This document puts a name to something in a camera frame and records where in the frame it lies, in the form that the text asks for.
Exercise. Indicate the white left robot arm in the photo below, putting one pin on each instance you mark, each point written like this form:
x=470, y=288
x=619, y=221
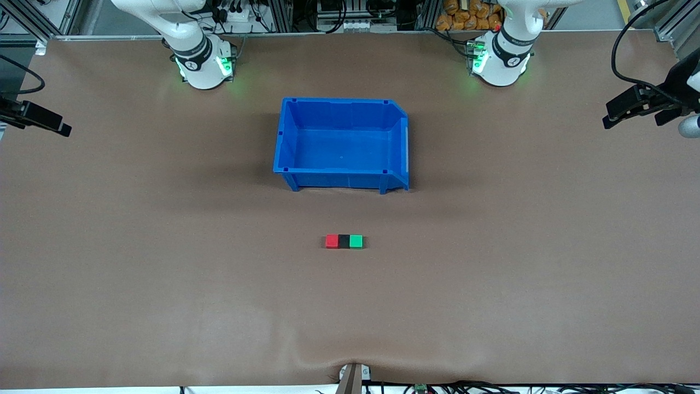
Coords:
x=500, y=72

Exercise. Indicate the blue plastic storage bin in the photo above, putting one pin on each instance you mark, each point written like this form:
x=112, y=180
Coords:
x=342, y=145

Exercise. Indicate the white power strip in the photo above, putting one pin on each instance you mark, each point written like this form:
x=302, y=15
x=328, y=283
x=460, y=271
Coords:
x=238, y=15

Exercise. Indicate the metal table clamp bracket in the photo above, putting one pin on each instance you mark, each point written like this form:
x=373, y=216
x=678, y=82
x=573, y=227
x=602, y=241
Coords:
x=353, y=378

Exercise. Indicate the orange snack packs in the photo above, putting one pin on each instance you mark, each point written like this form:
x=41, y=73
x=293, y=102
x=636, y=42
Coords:
x=465, y=16

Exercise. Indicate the aluminium frame post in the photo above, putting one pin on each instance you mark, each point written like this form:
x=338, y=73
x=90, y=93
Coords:
x=279, y=13

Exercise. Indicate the green cube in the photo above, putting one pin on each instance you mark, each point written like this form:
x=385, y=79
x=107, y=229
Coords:
x=356, y=241

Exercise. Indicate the red cube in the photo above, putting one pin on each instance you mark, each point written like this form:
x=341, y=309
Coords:
x=332, y=241

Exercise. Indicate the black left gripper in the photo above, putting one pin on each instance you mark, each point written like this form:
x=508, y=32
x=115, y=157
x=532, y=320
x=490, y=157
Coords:
x=670, y=90

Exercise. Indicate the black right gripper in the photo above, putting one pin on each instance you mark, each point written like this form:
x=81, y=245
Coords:
x=22, y=111

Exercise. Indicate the green connector plug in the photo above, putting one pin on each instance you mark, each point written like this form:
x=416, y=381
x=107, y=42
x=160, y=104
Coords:
x=421, y=388

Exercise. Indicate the aluminium frame rail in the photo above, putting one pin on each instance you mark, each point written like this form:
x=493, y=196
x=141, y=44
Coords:
x=675, y=27

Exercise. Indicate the white terminal block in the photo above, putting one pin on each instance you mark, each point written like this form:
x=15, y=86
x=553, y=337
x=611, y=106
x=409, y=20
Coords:
x=366, y=25

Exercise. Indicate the black cube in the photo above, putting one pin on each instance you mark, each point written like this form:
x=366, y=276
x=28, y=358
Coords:
x=344, y=241

